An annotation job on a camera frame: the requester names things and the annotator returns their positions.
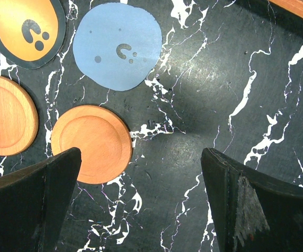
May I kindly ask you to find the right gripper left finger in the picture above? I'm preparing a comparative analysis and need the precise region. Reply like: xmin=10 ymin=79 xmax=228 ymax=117
xmin=0 ymin=148 xmax=81 ymax=251

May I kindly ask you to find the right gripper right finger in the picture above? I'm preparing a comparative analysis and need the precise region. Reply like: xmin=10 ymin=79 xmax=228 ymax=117
xmin=201 ymin=148 xmax=303 ymax=251

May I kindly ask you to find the orange silicone coaster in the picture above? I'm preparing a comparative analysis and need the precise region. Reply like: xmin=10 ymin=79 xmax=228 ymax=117
xmin=0 ymin=1 xmax=66 ymax=69

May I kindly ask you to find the light wooden coaster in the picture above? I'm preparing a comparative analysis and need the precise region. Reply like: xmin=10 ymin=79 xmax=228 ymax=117
xmin=51 ymin=105 xmax=133 ymax=184
xmin=0 ymin=76 xmax=39 ymax=156

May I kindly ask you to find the blue silicone coaster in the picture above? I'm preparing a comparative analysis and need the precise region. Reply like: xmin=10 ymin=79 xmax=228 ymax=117
xmin=73 ymin=3 xmax=162 ymax=91

